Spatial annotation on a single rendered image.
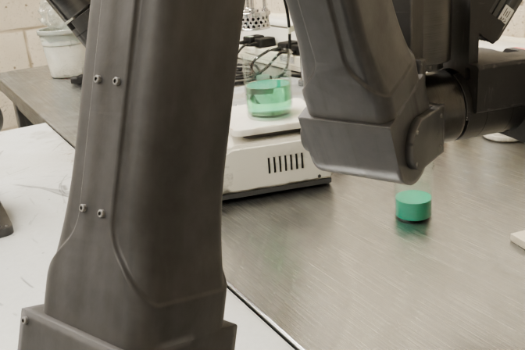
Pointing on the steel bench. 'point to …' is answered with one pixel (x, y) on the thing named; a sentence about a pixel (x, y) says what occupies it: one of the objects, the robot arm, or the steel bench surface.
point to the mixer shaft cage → (251, 15)
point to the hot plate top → (241, 127)
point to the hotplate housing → (269, 165)
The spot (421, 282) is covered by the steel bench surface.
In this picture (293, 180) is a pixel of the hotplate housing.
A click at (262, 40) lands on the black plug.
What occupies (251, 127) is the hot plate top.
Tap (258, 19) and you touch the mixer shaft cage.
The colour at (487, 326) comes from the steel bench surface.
